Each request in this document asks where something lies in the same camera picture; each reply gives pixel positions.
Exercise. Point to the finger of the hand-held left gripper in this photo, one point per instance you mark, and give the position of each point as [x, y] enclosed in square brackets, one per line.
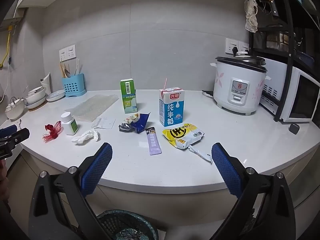
[18, 136]
[8, 130]

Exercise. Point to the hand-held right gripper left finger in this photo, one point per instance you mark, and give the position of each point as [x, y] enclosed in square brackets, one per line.
[96, 170]

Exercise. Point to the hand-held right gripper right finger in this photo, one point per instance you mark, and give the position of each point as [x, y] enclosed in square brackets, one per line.
[226, 170]

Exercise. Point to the white torn wrapper strip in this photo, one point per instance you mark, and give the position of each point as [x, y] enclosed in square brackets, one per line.
[201, 153]

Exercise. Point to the white tissue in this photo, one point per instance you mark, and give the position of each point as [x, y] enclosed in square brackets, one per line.
[85, 137]

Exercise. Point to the red mesh net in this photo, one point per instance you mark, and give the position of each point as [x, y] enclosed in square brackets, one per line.
[53, 130]

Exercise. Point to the clear plastic zip bag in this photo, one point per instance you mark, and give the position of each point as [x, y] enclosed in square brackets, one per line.
[105, 123]

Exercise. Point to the white pill bottle green label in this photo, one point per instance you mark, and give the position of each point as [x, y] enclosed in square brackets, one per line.
[70, 126]

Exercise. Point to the yellow snack packet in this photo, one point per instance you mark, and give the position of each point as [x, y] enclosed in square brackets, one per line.
[182, 136]

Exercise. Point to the blue snack wrapper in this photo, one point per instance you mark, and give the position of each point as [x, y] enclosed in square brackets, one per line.
[138, 123]

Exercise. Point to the purple sachet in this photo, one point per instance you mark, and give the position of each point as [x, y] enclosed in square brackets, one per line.
[153, 142]

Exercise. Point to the bubble wrap sheet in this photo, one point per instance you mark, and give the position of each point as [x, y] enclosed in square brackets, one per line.
[93, 106]

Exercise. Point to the teal mesh trash bin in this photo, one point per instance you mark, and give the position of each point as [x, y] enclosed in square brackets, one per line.
[140, 220]

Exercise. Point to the green medicine box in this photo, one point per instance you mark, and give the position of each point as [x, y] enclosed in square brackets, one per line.
[130, 100]

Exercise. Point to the blue white milk carton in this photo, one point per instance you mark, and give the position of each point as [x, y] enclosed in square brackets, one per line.
[171, 110]

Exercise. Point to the white lidded pot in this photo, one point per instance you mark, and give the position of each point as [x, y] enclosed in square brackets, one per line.
[15, 110]

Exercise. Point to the wooden trivet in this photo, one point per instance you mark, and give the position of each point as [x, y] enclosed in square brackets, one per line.
[37, 107]

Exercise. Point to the blue rimmed plate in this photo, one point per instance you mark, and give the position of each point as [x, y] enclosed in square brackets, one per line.
[55, 96]

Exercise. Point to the white plastic jug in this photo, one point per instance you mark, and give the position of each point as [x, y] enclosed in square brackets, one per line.
[46, 83]

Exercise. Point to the blue utensil holder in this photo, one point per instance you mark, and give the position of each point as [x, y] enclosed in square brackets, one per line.
[73, 86]

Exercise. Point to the wooden chopsticks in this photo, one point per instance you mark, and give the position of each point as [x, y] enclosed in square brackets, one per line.
[61, 70]

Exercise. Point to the black power adapter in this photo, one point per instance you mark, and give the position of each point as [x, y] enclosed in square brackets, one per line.
[294, 128]

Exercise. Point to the metal spoon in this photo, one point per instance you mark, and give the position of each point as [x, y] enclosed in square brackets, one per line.
[67, 72]

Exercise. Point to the white rice cooker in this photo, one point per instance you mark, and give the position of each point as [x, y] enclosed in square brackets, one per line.
[235, 87]

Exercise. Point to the white microwave oven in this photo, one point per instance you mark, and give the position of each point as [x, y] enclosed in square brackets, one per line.
[297, 97]

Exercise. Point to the blue plastic basket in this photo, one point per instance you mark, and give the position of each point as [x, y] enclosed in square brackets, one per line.
[305, 58]

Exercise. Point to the black metal rack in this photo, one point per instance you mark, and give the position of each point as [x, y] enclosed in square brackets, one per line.
[288, 42]

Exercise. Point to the hanging white mesh cloth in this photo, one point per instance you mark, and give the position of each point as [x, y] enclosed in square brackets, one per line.
[251, 15]

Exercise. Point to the white double wall socket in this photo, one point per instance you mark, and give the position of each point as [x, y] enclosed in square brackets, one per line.
[67, 53]

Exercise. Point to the white wall socket with plug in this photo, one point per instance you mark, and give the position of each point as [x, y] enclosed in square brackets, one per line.
[231, 45]

